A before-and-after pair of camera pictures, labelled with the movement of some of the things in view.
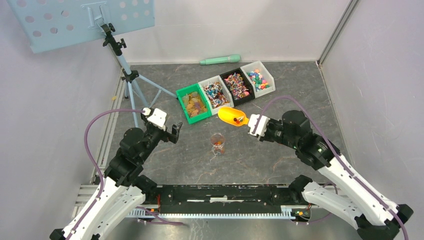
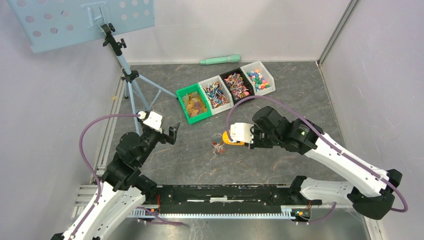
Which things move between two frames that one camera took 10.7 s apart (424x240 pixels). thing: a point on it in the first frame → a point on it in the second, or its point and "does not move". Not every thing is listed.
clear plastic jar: (217, 140) does not move
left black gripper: (174, 136) does not move
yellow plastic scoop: (232, 116) → (226, 140)
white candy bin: (261, 82) does not move
